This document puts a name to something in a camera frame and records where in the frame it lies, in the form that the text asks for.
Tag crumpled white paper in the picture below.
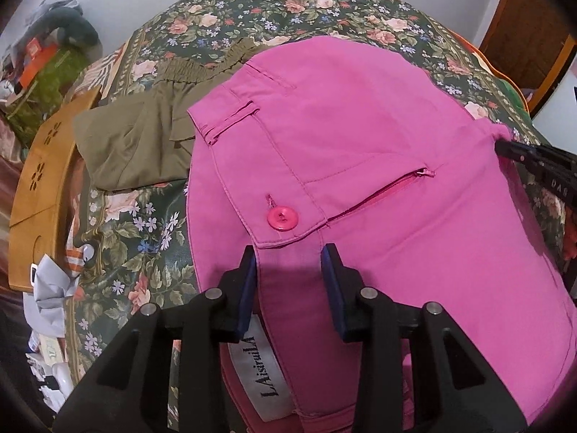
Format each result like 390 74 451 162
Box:
21 254 82 412

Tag green patterned bag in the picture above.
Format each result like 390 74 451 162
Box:
3 46 88 145

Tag orange box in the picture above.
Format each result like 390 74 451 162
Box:
19 37 59 88

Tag floral bedspread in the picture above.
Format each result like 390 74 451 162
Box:
62 0 577 431

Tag wooden door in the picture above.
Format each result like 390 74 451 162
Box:
480 0 576 115

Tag wooden board with flower cutouts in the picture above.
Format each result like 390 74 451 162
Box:
8 88 101 292

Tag olive green shorts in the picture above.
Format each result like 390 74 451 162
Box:
73 38 267 192

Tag pink pants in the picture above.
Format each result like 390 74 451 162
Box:
187 36 576 432

